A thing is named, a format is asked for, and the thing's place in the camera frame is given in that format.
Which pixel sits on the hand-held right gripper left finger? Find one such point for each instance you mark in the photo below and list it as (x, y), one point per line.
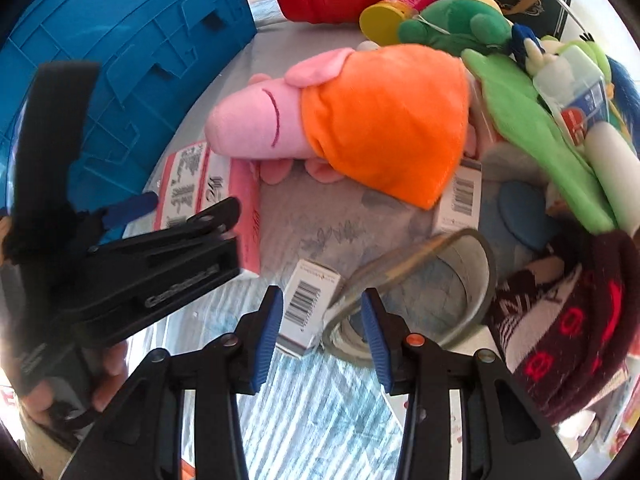
(266, 340)

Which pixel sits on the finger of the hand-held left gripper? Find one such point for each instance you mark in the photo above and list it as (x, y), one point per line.
(132, 209)
(200, 227)

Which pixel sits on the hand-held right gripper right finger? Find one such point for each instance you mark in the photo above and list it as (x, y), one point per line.
(375, 345)

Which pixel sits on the pink tissue pack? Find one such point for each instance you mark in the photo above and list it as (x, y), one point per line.
(185, 180)

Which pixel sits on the dark tape roll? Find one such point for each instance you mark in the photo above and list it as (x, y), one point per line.
(425, 250)

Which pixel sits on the blue plastic crate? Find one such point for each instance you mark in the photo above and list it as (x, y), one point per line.
(125, 35)

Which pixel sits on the person's left hand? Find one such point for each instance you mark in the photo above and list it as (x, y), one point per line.
(111, 366)

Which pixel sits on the slim white ointment box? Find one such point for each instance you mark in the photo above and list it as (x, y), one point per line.
(305, 302)

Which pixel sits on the maroon knit hat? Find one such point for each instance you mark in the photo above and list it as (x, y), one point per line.
(575, 320)

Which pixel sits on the pink pig plush orange dress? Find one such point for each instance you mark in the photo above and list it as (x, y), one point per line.
(380, 120)

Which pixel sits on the pink bottle with yellow cap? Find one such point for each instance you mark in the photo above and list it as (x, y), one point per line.
(382, 22)

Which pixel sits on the white paper roll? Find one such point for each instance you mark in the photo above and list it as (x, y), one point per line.
(612, 160)

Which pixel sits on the clear bottle with label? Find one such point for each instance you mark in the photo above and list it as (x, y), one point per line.
(575, 95)

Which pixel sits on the small blue white toy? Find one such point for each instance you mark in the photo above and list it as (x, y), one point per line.
(525, 42)

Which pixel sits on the blue fuzzy duster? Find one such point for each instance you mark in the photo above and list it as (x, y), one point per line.
(627, 90)

